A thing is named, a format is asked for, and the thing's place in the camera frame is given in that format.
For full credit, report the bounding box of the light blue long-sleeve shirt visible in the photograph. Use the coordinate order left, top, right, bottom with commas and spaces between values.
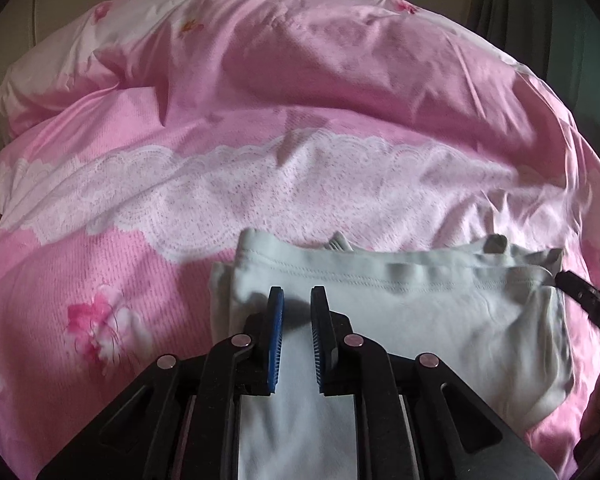
210, 230, 573, 479

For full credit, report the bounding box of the pink floral duvet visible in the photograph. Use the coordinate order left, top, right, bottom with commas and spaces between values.
0, 0, 600, 479

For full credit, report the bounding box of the dark green curtain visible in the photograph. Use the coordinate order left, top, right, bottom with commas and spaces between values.
467, 0, 600, 150

